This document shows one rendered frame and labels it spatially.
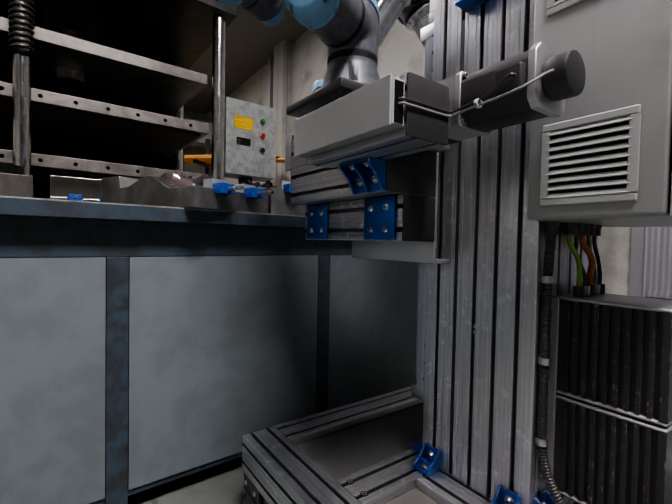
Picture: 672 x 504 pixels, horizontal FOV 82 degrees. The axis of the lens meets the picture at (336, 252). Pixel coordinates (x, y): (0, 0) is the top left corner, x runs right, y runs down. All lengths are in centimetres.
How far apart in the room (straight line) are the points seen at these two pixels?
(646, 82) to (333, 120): 43
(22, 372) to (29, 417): 10
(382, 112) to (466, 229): 36
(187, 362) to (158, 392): 10
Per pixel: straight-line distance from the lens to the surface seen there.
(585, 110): 71
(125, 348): 114
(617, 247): 285
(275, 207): 127
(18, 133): 191
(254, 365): 127
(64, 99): 199
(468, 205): 83
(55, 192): 191
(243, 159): 221
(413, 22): 155
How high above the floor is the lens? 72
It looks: 2 degrees down
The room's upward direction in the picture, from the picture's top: 1 degrees clockwise
